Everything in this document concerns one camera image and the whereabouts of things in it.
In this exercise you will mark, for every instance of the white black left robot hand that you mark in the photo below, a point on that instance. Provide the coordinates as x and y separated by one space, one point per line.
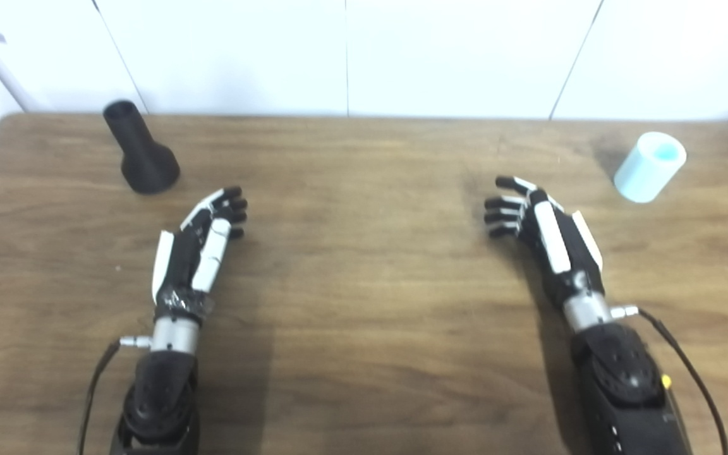
184 259

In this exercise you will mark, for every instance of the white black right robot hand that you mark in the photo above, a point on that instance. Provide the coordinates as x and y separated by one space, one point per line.
566 253

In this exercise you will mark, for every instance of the black nozzle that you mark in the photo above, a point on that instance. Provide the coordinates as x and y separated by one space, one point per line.
146 164

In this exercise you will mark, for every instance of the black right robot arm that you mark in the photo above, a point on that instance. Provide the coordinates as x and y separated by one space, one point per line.
623 379

